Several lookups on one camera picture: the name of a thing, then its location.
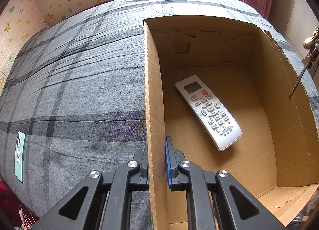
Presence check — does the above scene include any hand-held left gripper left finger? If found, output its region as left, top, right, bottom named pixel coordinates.
left=32, top=143, right=150, bottom=230

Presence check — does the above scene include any mint green smartphone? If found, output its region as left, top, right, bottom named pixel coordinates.
left=14, top=131, right=27, bottom=183

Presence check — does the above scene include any red cloth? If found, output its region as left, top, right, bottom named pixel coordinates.
left=0, top=180, right=38, bottom=228

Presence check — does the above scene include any beige wardrobe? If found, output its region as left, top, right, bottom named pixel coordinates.
left=269, top=0, right=319, bottom=81

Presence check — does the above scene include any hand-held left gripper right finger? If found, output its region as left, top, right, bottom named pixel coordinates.
left=165, top=136, right=287, bottom=230

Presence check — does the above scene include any cardboard box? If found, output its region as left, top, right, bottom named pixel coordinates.
left=143, top=13, right=319, bottom=230

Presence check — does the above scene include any white cable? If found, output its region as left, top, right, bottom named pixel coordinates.
left=19, top=204, right=35, bottom=228

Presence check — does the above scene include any white remote control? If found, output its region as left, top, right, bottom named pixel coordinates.
left=175, top=76, right=242, bottom=151

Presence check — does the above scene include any keychain with blue fob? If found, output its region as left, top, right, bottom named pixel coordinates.
left=288, top=26, right=319, bottom=100

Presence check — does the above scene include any grey plaid blanket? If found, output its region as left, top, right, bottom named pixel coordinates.
left=0, top=0, right=319, bottom=230

